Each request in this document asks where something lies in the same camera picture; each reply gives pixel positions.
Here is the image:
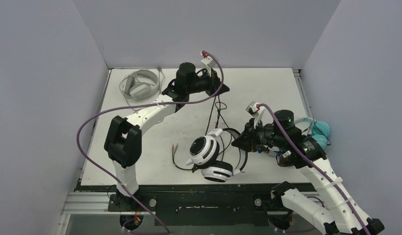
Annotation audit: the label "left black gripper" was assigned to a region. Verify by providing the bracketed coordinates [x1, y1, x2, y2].
[186, 69, 229, 97]

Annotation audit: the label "black and white headphones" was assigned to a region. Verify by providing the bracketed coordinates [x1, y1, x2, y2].
[171, 94, 249, 183]

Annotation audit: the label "teal cat-ear headphones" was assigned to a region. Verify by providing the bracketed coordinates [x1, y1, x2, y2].
[294, 117, 332, 149]

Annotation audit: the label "brown headphones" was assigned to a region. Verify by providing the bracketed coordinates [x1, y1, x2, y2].
[256, 144, 293, 167]

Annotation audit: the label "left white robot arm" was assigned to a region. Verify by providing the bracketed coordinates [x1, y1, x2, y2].
[104, 62, 230, 211]

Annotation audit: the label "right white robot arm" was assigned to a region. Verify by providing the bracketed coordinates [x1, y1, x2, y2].
[232, 107, 385, 235]

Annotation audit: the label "grey white headphones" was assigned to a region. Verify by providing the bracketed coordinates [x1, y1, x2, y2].
[119, 67, 165, 106]

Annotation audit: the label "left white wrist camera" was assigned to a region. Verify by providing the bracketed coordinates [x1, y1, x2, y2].
[201, 52, 217, 75]

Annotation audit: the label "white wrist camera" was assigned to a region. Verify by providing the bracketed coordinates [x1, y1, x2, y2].
[201, 52, 217, 75]
[246, 101, 264, 127]

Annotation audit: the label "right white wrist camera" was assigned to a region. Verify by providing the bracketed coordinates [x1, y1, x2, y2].
[246, 101, 264, 127]

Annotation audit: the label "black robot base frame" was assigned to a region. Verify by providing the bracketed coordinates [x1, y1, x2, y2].
[105, 183, 318, 228]

